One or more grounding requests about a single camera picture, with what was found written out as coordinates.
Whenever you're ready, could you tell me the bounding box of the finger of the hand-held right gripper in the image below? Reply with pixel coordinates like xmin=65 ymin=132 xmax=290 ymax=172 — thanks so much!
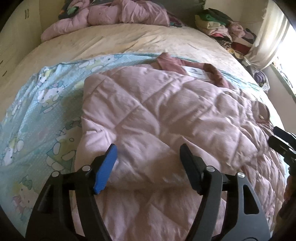
xmin=273 ymin=126 xmax=296 ymax=140
xmin=268 ymin=136 xmax=296 ymax=158

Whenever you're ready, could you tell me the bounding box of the pile of folded clothes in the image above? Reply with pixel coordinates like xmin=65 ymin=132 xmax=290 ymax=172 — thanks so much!
xmin=194 ymin=8 xmax=257 ymax=58

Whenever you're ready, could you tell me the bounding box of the bed with beige sheet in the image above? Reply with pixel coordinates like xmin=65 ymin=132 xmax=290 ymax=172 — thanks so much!
xmin=0 ymin=23 xmax=286 ymax=232

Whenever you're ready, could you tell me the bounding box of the pink quilted jacket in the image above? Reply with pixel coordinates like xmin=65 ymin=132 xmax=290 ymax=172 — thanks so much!
xmin=74 ymin=53 xmax=289 ymax=241

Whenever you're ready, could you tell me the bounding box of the striped dark garment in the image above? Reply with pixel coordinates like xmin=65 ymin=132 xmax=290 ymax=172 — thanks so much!
xmin=166 ymin=11 xmax=185 ymax=27

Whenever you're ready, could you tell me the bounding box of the light blue cartoon printed blanket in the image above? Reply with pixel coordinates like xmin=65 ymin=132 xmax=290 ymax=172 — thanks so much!
xmin=0 ymin=53 xmax=262 ymax=230

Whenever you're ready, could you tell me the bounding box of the cream curtain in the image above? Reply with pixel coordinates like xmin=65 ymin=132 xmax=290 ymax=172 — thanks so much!
xmin=245 ymin=0 xmax=292 ymax=70

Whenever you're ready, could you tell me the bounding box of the bag of clothes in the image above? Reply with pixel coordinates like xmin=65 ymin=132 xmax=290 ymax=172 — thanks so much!
xmin=248 ymin=66 xmax=270 ymax=93

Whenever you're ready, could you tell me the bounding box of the crumpled pink padded coat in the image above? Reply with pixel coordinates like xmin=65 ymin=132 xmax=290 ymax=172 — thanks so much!
xmin=42 ymin=0 xmax=170 ymax=42

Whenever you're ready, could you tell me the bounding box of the window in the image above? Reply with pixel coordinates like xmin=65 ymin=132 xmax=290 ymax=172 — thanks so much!
xmin=276 ymin=21 xmax=296 ymax=63

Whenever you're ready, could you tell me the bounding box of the cream wardrobe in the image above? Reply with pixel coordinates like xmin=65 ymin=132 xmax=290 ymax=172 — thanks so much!
xmin=0 ymin=0 xmax=47 ymax=77

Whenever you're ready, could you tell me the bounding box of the dark patterned garment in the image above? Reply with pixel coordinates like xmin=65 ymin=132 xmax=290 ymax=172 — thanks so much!
xmin=58 ymin=0 xmax=81 ymax=20

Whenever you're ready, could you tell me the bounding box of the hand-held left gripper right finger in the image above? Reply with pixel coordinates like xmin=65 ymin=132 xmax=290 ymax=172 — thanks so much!
xmin=180 ymin=143 xmax=271 ymax=241

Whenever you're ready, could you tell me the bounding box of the person's right forearm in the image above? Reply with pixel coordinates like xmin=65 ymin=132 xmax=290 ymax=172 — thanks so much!
xmin=276 ymin=167 xmax=296 ymax=223

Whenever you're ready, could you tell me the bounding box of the colourful cloth heap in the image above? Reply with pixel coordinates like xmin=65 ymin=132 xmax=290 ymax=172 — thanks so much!
xmin=273 ymin=61 xmax=296 ymax=93

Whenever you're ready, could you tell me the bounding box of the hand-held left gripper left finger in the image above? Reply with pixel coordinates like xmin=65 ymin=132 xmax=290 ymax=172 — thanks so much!
xmin=25 ymin=143 xmax=118 ymax=241

